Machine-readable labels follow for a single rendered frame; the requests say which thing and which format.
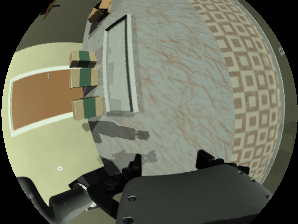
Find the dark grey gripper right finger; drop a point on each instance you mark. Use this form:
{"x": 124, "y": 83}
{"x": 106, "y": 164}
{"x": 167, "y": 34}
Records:
{"x": 205, "y": 160}

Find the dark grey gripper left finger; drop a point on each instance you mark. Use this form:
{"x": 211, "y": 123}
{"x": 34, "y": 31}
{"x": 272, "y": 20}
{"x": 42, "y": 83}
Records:
{"x": 113, "y": 185}

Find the open brown cardboard box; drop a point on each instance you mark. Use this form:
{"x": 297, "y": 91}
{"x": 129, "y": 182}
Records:
{"x": 103, "y": 7}

